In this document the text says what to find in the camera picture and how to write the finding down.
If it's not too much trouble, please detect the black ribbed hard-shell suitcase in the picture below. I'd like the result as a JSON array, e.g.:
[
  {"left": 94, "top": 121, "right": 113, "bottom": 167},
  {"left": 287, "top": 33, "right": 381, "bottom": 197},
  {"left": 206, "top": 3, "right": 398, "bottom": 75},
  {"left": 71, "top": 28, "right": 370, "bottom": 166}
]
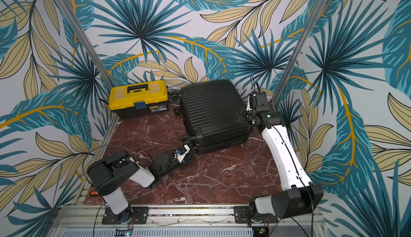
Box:
[{"left": 178, "top": 80, "right": 252, "bottom": 155}]

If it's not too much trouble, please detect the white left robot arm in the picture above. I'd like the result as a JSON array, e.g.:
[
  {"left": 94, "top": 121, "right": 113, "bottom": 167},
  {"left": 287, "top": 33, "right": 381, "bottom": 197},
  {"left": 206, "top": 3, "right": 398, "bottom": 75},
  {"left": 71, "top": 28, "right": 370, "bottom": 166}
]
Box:
[{"left": 87, "top": 142, "right": 196, "bottom": 224}]

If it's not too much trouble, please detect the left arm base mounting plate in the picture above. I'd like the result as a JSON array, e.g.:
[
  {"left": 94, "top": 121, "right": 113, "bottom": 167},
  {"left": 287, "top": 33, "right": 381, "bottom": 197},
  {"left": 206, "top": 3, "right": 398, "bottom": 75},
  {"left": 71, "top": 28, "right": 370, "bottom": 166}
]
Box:
[{"left": 102, "top": 206, "right": 149, "bottom": 225}]

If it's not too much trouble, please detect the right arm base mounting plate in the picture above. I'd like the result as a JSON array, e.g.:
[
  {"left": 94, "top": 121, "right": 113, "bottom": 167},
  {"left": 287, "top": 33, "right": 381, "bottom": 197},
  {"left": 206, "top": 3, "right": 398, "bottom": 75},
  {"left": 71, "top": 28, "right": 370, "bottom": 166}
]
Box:
[{"left": 233, "top": 206, "right": 278, "bottom": 225}]

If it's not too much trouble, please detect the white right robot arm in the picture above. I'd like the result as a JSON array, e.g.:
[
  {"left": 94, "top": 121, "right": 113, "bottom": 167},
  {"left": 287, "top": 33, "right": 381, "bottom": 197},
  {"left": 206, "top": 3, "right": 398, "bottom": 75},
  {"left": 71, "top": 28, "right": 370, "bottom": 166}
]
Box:
[{"left": 235, "top": 108, "right": 324, "bottom": 219}]

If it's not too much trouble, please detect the yellow and black toolbox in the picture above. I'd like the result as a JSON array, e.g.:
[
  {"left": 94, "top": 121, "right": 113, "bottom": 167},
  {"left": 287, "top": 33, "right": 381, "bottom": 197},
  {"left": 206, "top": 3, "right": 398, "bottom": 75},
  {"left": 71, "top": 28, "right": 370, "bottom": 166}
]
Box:
[{"left": 109, "top": 80, "right": 169, "bottom": 120}]

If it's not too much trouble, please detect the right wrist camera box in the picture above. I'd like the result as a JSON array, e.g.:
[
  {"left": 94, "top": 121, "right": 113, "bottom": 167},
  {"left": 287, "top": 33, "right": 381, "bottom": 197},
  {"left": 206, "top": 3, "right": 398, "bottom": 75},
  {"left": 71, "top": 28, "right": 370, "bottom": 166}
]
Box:
[{"left": 247, "top": 91, "right": 270, "bottom": 113}]

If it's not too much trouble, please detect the aluminium front frame rail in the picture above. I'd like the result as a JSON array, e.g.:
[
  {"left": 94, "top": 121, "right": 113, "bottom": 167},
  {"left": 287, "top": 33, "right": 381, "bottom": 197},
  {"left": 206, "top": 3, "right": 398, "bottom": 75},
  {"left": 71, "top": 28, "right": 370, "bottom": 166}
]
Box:
[{"left": 47, "top": 204, "right": 330, "bottom": 237}]

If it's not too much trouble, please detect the right aluminium corner post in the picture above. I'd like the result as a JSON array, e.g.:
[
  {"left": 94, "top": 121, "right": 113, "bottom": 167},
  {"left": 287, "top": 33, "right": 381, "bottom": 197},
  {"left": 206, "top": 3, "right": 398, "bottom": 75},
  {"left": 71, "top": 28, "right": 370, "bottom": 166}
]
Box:
[{"left": 271, "top": 0, "right": 328, "bottom": 105}]

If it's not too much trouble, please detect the aluminium corner post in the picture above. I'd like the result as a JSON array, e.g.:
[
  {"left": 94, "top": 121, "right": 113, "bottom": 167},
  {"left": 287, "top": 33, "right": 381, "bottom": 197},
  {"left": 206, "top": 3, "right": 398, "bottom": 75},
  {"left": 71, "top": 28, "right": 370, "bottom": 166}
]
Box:
[
  {"left": 54, "top": 0, "right": 114, "bottom": 88},
  {"left": 271, "top": 0, "right": 328, "bottom": 105}
]

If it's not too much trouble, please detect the left aluminium corner post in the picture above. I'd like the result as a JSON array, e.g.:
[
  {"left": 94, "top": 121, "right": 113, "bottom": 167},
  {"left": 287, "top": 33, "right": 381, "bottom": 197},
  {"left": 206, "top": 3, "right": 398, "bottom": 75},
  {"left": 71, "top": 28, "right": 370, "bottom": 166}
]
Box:
[{"left": 54, "top": 0, "right": 114, "bottom": 88}]

